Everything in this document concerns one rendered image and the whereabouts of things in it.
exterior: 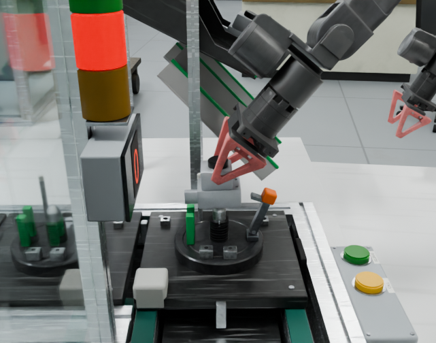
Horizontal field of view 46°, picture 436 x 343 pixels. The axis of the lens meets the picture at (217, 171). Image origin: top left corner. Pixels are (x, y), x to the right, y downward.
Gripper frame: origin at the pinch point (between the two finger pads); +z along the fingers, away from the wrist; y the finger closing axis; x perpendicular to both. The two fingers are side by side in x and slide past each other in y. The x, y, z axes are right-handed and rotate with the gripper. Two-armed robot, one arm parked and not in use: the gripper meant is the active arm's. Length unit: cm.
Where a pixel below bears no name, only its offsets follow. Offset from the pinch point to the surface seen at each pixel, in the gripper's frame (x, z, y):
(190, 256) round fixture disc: 4.0, 11.5, 4.8
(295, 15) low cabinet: 96, -21, -452
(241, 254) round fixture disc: 9.9, 7.0, 4.3
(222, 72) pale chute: 0.4, -3.3, -49.1
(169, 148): 6, 26, -67
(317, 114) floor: 140, 27, -342
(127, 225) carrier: -3.5, 20.0, -7.3
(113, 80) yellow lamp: -20.1, -8.7, 21.1
